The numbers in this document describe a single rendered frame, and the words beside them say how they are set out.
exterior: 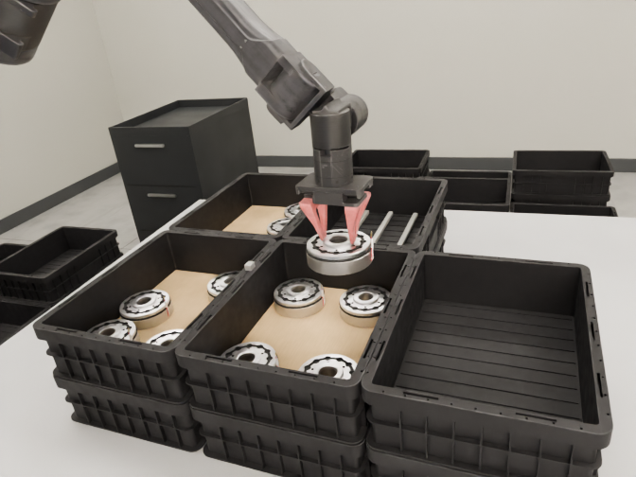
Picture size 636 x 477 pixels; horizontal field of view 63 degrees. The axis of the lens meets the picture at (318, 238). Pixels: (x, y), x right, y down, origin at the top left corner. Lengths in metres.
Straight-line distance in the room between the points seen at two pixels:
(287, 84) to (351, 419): 0.47
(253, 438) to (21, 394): 0.59
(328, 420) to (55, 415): 0.61
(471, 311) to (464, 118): 3.21
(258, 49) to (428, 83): 3.43
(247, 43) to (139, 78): 4.43
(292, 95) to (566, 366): 0.60
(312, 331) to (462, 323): 0.28
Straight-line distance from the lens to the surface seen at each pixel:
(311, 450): 0.86
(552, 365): 0.94
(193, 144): 2.49
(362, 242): 0.82
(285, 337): 0.99
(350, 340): 0.96
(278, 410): 0.82
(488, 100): 4.13
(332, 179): 0.75
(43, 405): 1.25
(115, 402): 1.04
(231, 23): 0.78
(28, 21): 0.56
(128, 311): 1.13
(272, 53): 0.75
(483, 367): 0.91
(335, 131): 0.73
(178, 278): 1.26
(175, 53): 4.90
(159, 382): 0.93
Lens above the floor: 1.41
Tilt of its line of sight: 26 degrees down
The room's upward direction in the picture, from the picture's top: 6 degrees counter-clockwise
